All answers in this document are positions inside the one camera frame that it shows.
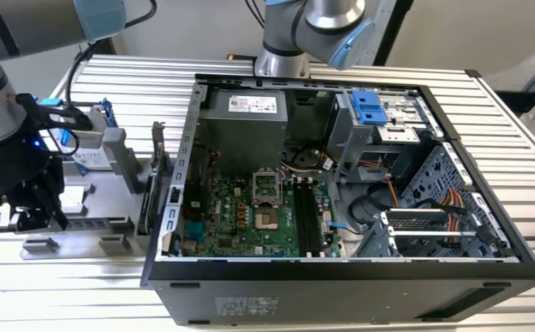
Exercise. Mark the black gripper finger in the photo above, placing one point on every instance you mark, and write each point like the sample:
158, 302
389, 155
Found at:
28, 221
55, 200

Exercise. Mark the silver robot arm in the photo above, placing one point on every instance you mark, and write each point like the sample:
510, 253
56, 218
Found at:
17, 27

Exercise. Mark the RAM slot with white latches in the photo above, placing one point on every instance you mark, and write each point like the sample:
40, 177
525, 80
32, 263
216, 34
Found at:
315, 218
302, 218

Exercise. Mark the silver CPU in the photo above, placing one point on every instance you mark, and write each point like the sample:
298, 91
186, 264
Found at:
75, 198

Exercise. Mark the grey parts rack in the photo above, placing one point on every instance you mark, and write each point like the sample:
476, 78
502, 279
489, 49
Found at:
109, 204

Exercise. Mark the hard disk in blue carrier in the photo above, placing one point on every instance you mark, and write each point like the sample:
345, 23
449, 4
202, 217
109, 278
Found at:
92, 157

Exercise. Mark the graphics card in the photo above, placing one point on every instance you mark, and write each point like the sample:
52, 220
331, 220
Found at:
147, 211

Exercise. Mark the grey power supply unit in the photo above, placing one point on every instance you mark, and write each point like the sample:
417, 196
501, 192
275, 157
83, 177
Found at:
243, 138

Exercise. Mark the CPU socket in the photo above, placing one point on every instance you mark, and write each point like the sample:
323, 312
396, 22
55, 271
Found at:
266, 219

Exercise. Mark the green Dell motherboard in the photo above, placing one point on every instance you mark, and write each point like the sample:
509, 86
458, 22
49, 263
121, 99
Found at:
271, 242

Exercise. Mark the metal locking lever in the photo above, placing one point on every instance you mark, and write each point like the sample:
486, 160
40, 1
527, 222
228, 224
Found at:
281, 186

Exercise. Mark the small yellow black connector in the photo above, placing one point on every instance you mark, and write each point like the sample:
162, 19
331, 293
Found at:
230, 56

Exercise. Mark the black open PC case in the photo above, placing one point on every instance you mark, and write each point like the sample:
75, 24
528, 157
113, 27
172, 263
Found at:
294, 297

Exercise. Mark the grey metal drive cage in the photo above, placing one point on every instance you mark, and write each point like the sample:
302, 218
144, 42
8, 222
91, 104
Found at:
354, 145

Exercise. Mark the blue plastic drive latch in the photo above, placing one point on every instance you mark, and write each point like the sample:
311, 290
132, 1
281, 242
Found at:
367, 107

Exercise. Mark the grey metal disk bay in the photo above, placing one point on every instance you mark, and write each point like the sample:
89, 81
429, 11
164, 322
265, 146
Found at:
428, 234

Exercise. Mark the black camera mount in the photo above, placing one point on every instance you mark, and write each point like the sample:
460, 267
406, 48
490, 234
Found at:
33, 103

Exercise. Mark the black metal frame post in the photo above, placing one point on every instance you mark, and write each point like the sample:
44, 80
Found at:
104, 46
396, 34

